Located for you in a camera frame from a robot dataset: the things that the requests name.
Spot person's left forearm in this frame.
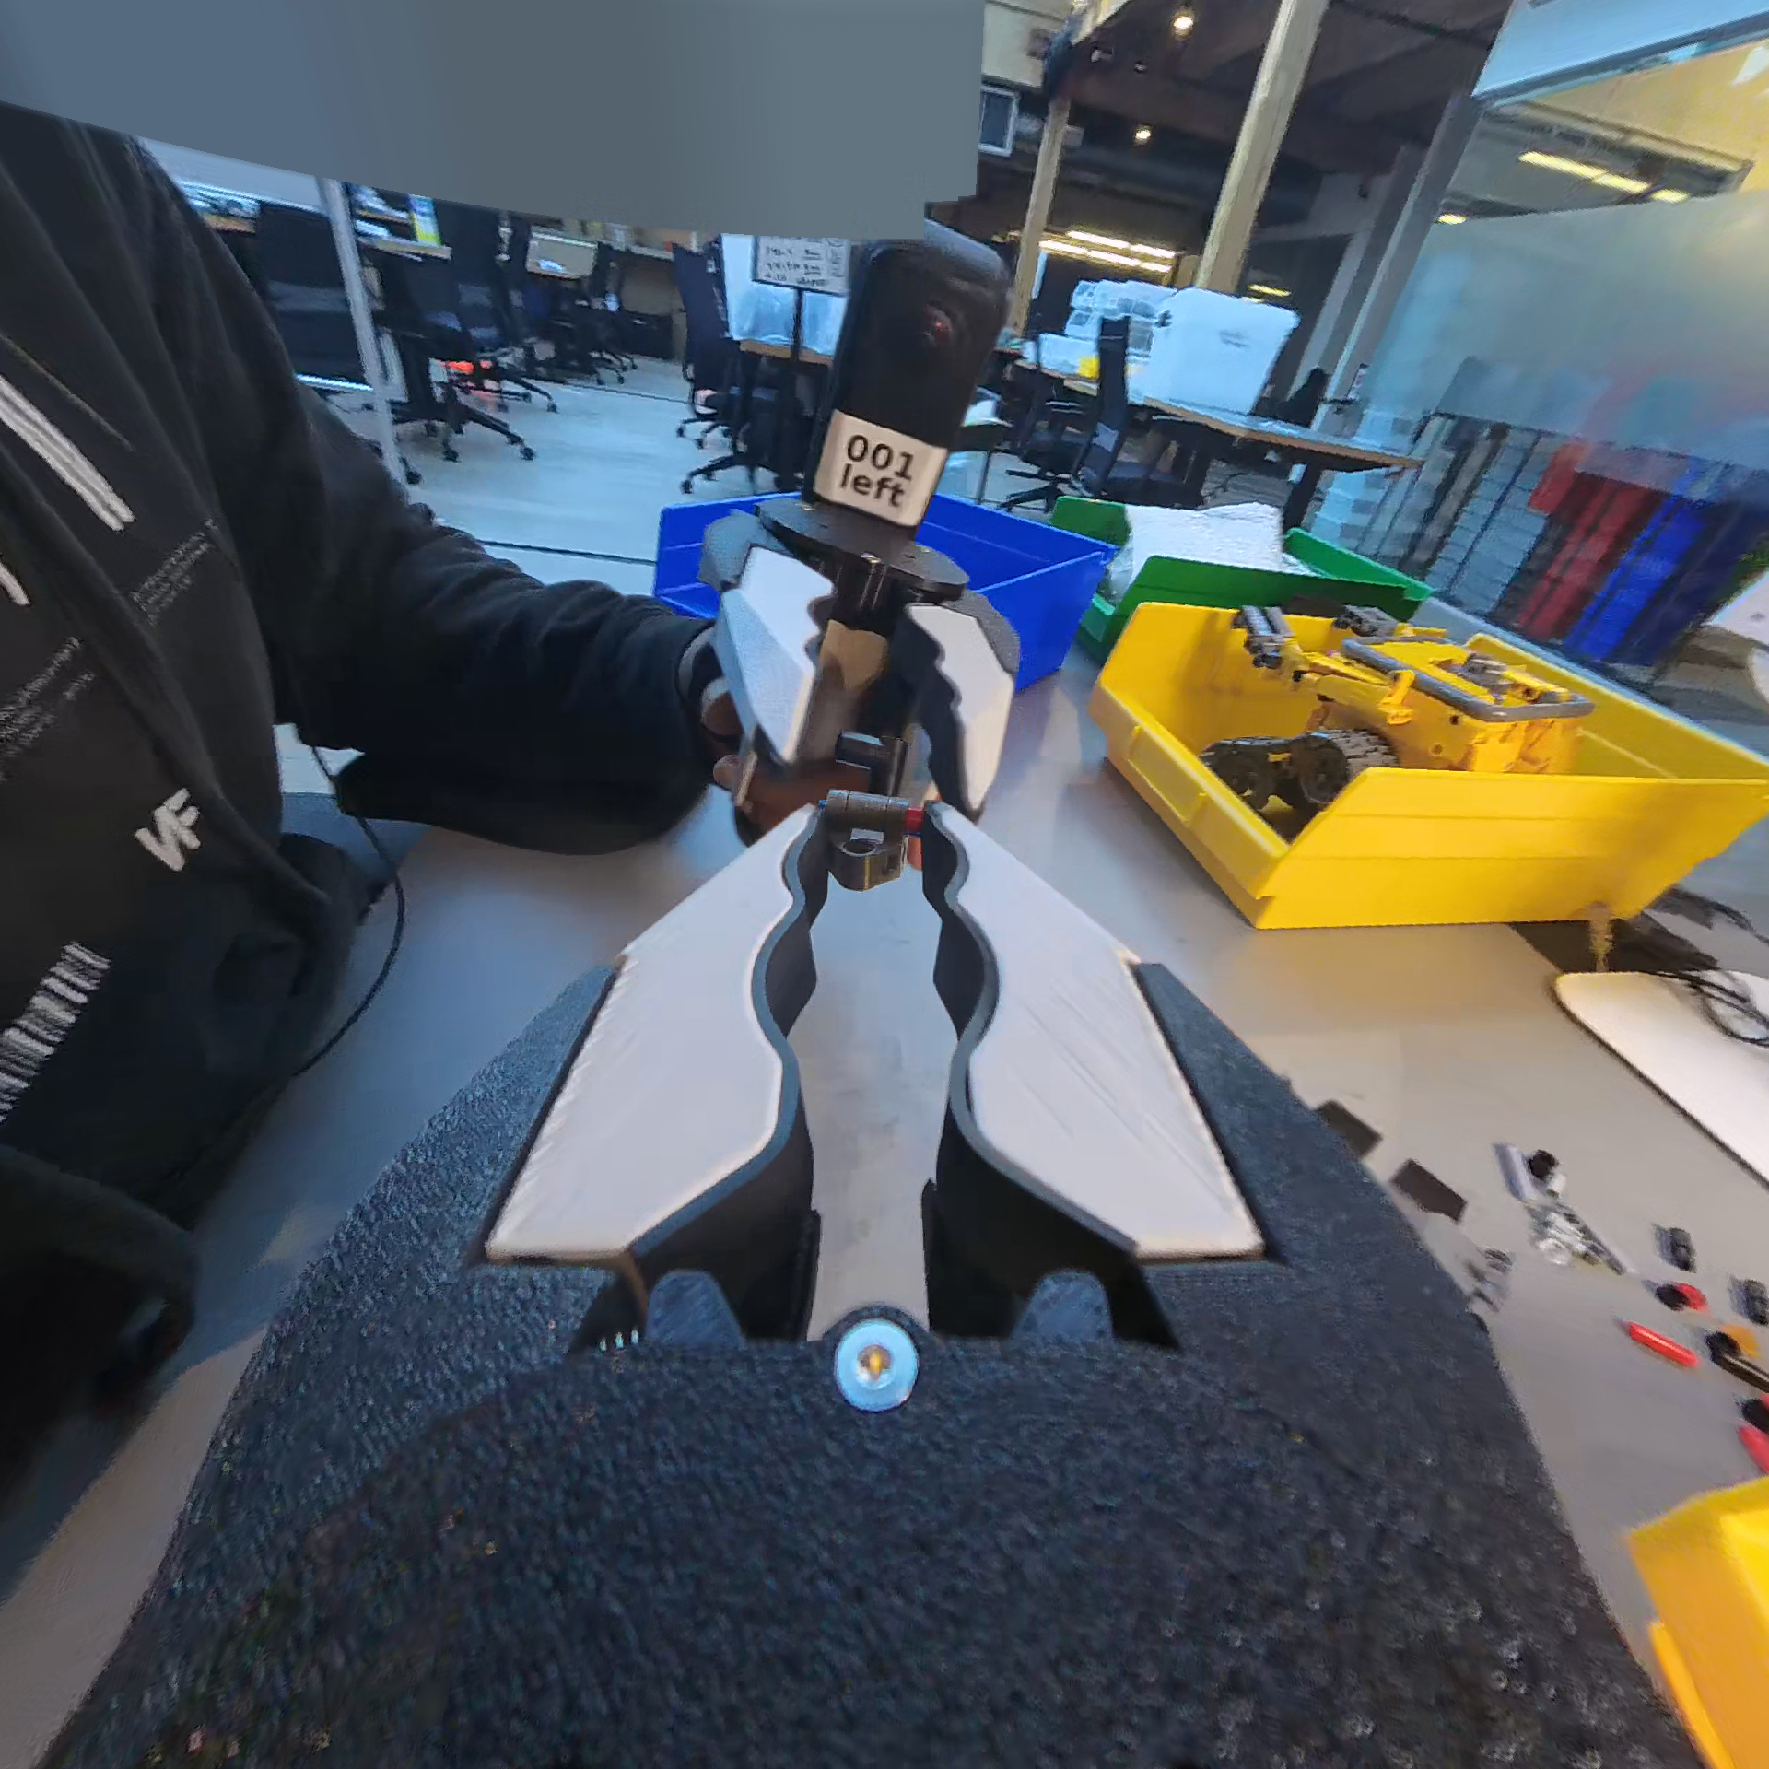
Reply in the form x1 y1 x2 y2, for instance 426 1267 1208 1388
275 415 722 855

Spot black office chair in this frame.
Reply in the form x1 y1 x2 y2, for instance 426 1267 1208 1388
674 243 807 496
372 249 564 468
1002 316 1204 515

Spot red and blue parts drawers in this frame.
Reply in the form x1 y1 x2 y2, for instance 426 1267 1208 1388
1423 415 1769 683

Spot grey desk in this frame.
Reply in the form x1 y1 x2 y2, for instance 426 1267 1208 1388
0 649 1769 1769

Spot wooden top table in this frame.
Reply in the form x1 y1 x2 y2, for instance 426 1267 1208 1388
1140 393 1426 538

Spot clear plastic storage boxes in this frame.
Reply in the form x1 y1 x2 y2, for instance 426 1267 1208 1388
1069 280 1301 418

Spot white rounded board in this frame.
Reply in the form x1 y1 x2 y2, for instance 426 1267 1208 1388
1555 966 1769 1185

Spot black cable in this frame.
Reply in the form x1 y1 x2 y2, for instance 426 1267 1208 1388
1644 890 1769 1047
298 745 412 1082

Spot yellow toy bulldozer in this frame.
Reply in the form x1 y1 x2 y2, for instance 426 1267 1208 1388
1200 605 1599 844

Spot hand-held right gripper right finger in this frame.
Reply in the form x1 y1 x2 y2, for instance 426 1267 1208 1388
919 803 1266 1262

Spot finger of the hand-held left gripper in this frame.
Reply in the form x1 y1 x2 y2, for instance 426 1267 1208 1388
712 543 842 776
906 600 1022 823

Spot person's left hand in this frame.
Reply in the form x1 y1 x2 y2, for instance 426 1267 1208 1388
698 684 838 849

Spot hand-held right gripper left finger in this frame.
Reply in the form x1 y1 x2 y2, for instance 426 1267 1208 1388
485 805 826 1265

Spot scattered small building pieces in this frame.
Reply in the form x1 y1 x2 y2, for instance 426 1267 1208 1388
1493 1139 1769 1476

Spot large yellow storage bin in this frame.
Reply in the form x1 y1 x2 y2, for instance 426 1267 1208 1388
1627 1476 1769 1769

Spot blue-grey cloth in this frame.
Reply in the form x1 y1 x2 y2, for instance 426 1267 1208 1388
281 792 430 913

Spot green storage bin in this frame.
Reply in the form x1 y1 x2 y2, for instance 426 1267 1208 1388
1050 496 1437 665

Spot wooden beam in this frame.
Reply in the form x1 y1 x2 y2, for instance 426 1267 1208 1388
1194 0 1330 295

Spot blue storage bin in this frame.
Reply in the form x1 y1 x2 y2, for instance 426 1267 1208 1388
652 486 1118 692

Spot grey angular connector piece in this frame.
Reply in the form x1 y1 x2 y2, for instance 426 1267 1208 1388
822 790 921 892

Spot bubble wrap sheet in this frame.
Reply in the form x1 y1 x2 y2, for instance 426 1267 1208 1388
1105 502 1290 598

